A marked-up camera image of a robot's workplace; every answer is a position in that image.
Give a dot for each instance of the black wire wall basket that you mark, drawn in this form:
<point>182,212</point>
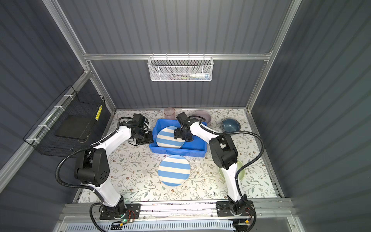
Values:
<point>78,103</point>

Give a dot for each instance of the yellow tag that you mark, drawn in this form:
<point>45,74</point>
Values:
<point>98,113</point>

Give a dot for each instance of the pink translucent cup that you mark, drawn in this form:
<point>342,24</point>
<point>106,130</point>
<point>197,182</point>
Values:
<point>169,113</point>

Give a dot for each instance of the blue plastic bin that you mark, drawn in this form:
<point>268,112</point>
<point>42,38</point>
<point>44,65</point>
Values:
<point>196,148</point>

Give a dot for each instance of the dark blue bowl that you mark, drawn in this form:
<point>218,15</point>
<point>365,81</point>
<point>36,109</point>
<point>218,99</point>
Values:
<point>230,125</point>

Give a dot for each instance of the pink bowl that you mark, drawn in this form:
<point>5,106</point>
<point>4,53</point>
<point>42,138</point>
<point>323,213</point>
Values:
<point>203,114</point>

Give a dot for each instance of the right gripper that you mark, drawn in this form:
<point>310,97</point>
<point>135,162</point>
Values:
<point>177,135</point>

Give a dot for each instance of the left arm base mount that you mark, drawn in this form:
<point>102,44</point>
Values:
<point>120,212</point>

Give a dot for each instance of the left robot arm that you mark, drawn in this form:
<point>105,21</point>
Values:
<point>92,165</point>

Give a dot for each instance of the white vented strip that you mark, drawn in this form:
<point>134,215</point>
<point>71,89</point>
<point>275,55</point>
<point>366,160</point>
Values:
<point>171,226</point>

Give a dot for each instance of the light green bowl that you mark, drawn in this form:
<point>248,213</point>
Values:
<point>241,173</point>

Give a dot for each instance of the blue white striped plate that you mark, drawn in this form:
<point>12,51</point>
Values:
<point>165,138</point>

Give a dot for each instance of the black pad in basket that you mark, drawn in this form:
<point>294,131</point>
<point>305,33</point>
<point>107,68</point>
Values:
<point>74,127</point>

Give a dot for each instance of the white wire mesh basket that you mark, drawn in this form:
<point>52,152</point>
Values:
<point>160,66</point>

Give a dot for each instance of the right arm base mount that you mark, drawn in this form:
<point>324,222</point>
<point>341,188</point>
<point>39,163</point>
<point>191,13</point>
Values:
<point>231,209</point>

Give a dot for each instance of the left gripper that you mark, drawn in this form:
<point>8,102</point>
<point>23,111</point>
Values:
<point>149,140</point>

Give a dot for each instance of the pens in white basket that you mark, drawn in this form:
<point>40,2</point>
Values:
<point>191,76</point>

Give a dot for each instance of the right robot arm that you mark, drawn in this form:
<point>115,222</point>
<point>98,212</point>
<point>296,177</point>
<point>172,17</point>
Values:
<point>223,151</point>

